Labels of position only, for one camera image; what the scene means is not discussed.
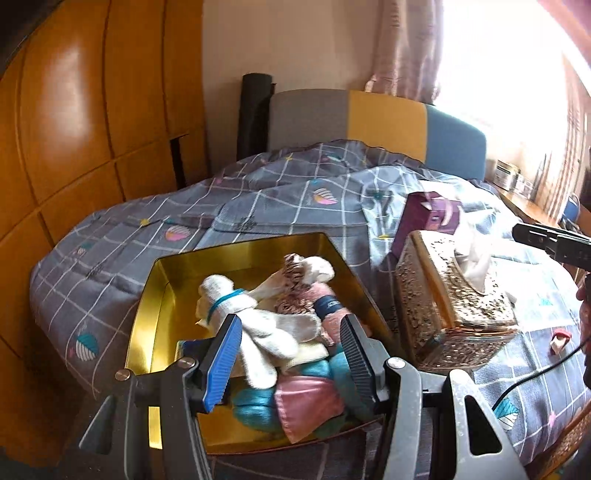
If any red and beige sock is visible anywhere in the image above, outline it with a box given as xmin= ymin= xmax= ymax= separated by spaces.
xmin=549 ymin=328 xmax=572 ymax=355

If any blue plush toy pink skirt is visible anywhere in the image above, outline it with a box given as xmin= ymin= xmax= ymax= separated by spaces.
xmin=231 ymin=351 xmax=375 ymax=444

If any person right hand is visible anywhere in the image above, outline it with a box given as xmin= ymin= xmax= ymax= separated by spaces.
xmin=576 ymin=273 xmax=591 ymax=388

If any wooden desk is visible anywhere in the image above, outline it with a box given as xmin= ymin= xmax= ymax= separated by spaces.
xmin=494 ymin=186 xmax=559 ymax=228

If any gold ornate tissue box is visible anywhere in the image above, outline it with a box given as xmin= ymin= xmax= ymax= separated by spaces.
xmin=394 ymin=230 xmax=519 ymax=373

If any small radio on desk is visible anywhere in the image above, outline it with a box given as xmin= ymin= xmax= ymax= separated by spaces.
xmin=493 ymin=160 xmax=520 ymax=192

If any white tissue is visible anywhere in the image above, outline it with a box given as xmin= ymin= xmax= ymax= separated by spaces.
xmin=454 ymin=237 xmax=491 ymax=295

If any gold tin box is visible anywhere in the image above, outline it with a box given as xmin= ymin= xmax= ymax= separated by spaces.
xmin=124 ymin=232 xmax=394 ymax=455

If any grey patterned bed quilt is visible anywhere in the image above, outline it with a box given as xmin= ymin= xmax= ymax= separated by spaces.
xmin=30 ymin=141 xmax=590 ymax=463

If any purple cardboard box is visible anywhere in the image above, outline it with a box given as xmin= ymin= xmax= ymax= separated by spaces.
xmin=392 ymin=191 xmax=462 ymax=259

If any white sock blue band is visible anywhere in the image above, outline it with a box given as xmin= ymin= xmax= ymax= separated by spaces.
xmin=195 ymin=274 xmax=322 ymax=390

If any pink sock navy band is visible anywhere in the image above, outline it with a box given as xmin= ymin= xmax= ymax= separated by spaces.
xmin=274 ymin=282 xmax=351 ymax=346

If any white sock with scrunchie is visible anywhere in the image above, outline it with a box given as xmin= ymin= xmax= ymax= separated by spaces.
xmin=249 ymin=253 xmax=335 ymax=314

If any pink curtain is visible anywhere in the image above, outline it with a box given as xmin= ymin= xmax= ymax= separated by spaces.
xmin=365 ymin=0 xmax=444 ymax=105

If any grey yellow blue headboard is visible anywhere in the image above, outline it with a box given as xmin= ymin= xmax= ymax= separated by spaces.
xmin=267 ymin=89 xmax=486 ymax=180

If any black rolled mat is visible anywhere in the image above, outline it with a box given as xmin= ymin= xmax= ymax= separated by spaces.
xmin=236 ymin=73 xmax=276 ymax=160

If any wooden wardrobe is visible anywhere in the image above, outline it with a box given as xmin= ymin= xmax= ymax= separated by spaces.
xmin=1 ymin=1 xmax=211 ymax=466

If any black cable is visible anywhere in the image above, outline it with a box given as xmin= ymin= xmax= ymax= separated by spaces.
xmin=490 ymin=336 xmax=591 ymax=412

